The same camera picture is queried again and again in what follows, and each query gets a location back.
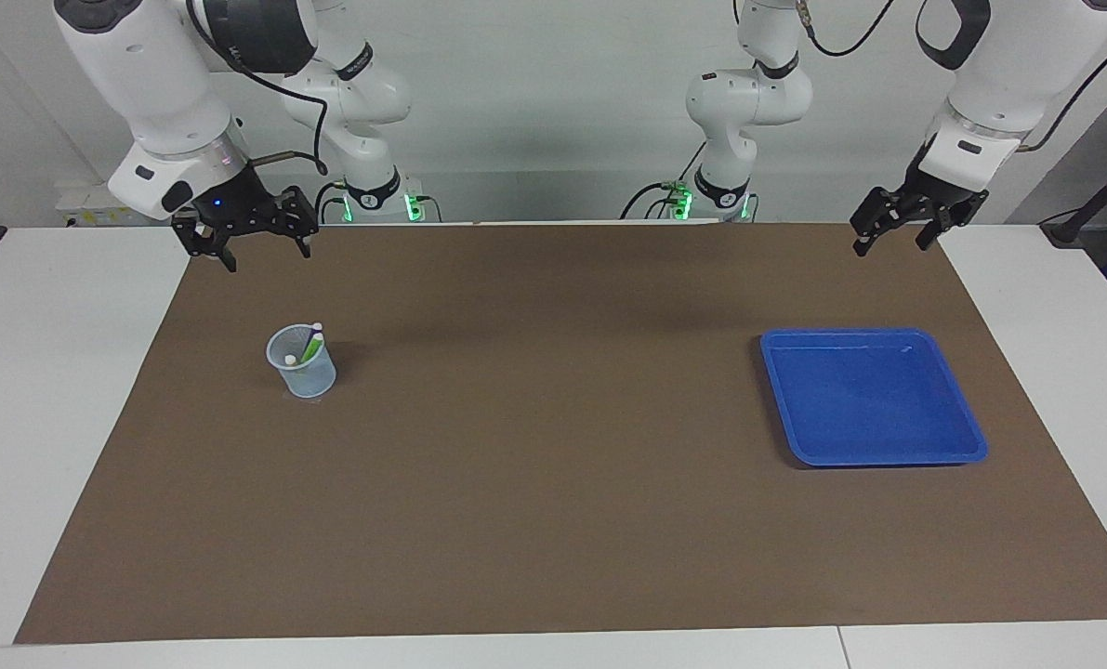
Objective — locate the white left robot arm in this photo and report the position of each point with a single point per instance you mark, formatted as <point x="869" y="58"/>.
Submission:
<point x="1008" y="84"/>

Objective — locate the brown table mat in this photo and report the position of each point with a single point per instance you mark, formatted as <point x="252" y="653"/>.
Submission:
<point x="553" y="483"/>

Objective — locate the black stand with pole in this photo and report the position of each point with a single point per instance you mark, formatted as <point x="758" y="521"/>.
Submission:
<point x="1064" y="228"/>

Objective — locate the green pen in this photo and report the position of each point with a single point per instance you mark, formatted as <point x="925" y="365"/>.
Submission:
<point x="309" y="349"/>

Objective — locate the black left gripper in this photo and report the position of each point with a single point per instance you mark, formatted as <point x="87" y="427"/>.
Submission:
<point x="943" y="197"/>

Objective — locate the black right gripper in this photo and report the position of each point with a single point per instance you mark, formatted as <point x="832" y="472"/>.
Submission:
<point x="232" y="200"/>

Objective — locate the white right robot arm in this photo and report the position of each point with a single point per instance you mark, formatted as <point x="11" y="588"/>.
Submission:
<point x="163" y="84"/>

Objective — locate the blue plastic tray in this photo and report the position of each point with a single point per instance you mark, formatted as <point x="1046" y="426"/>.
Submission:
<point x="869" y="400"/>

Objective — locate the translucent blue mesh pen cup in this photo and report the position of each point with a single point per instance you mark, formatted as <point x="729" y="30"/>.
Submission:
<point x="311" y="381"/>

